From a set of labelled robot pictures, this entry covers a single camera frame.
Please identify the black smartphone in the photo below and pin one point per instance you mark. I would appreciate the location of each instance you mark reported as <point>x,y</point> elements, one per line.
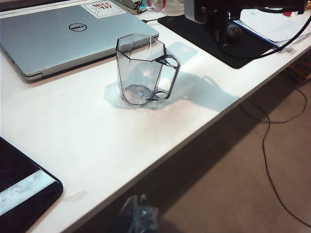
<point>22,184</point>

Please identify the clear faceted glass mug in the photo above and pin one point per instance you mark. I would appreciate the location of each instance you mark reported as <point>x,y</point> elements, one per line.
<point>138,70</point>

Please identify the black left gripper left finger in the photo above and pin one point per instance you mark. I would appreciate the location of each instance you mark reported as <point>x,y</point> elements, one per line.
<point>133,213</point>

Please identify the silver Dell laptop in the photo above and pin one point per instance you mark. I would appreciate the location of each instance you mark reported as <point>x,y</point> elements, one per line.
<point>73,48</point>

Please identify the blue edged folder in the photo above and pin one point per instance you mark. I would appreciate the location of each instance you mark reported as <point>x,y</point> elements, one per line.
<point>262,36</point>

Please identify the black mouse mat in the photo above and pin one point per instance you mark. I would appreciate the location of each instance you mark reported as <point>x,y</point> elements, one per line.
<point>194,38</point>

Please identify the black desk stand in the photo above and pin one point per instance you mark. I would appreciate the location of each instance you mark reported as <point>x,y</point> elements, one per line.
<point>218,14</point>

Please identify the red clear tape roll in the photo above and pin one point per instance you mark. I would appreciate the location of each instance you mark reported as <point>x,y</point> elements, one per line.
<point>158,6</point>

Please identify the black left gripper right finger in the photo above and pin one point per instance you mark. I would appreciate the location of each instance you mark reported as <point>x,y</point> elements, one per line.
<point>147,216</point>

